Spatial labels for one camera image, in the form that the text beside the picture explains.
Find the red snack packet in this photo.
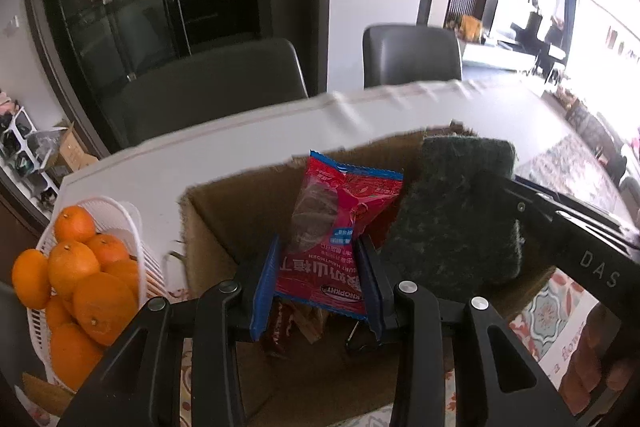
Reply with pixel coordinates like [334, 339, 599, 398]
[274, 150, 405, 320]

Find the white plastic basket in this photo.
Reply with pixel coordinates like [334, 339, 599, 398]
[27, 196, 168, 395]

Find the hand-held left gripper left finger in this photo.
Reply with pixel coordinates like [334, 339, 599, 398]
[57, 234, 281, 427]

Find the dark furniture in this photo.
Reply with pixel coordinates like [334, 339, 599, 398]
[510, 9, 568, 80]

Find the small brown cardboard box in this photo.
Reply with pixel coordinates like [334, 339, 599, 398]
[52, 122, 98, 170]

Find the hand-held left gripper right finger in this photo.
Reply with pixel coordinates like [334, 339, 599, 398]
[352, 234, 576, 427]

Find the person's right hand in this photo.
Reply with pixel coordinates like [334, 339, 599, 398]
[557, 297, 638, 415]

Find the red stick packet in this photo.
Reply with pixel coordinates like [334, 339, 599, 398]
[267, 299, 297, 355]

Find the yellow bag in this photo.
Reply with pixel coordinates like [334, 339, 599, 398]
[457, 14, 483, 42]

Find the pile of oranges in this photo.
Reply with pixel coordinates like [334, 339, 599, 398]
[11, 205, 141, 393]

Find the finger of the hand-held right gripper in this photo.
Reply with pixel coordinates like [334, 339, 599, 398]
[515, 177, 623, 228]
[475, 172, 556, 228]

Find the white shoe rack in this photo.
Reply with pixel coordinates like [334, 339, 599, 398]
[0, 106, 61, 210]

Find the dark green scouring sponge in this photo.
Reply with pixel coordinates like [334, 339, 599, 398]
[382, 134, 523, 293]

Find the grey dining chair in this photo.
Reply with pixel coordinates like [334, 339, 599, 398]
[120, 38, 308, 148]
[362, 24, 463, 88]

